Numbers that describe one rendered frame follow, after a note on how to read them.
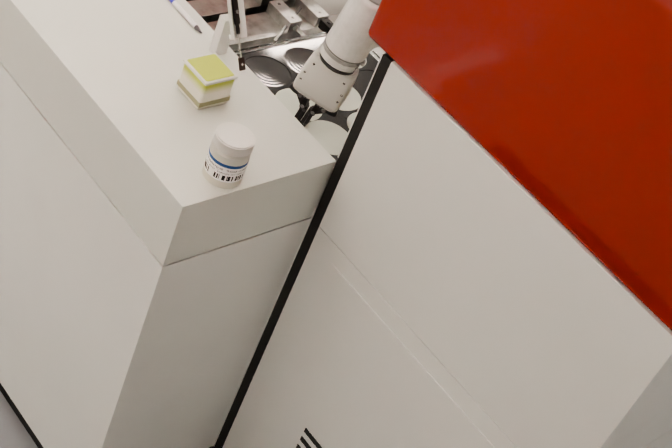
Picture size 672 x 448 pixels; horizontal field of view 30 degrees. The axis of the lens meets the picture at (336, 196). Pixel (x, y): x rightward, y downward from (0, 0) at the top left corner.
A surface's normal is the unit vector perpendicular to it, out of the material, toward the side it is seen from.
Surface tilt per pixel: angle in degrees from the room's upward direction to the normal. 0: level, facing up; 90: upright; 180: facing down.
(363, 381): 90
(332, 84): 91
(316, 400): 90
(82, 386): 90
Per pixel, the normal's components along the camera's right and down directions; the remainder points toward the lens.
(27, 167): -0.73, 0.24
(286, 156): 0.32, -0.72
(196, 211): 0.61, 0.65
